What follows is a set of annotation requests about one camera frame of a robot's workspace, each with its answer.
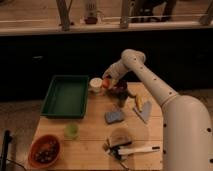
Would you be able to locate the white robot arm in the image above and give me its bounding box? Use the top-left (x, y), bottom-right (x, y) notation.
top-left (103, 49), bottom-right (213, 171)

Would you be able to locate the white paper cup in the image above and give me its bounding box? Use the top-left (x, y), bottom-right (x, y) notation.
top-left (89, 78), bottom-right (102, 93)

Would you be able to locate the green plastic cup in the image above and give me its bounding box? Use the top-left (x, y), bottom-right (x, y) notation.
top-left (64, 123), bottom-right (78, 139)

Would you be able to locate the dark red bowl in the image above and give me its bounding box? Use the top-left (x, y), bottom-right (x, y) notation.
top-left (109, 80), bottom-right (128, 98)

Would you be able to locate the green cucumber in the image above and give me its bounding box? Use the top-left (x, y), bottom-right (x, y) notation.
top-left (127, 90), bottom-right (136, 98)

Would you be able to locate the yellow banana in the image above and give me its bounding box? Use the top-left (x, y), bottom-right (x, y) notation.
top-left (135, 94), bottom-right (143, 112)

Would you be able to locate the blue sponge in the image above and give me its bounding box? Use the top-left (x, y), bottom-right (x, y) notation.
top-left (104, 111), bottom-right (124, 124)

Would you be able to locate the green plastic tray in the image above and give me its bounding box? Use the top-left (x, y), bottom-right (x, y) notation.
top-left (41, 75), bottom-right (89, 119)

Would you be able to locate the grey blue cloth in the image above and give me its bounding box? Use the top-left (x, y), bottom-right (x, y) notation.
top-left (133, 101), bottom-right (152, 124)

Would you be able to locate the brown wooden block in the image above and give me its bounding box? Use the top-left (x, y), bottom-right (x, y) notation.
top-left (107, 128), bottom-right (132, 147)

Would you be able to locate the orange bowl with beans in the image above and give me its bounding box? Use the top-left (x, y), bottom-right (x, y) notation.
top-left (28, 134), bottom-right (61, 169)

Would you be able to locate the black stand at left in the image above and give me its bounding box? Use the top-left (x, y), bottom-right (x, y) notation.
top-left (0, 130), bottom-right (12, 171)

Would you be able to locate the white handled brush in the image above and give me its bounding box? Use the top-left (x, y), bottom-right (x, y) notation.
top-left (118, 146), bottom-right (160, 155)

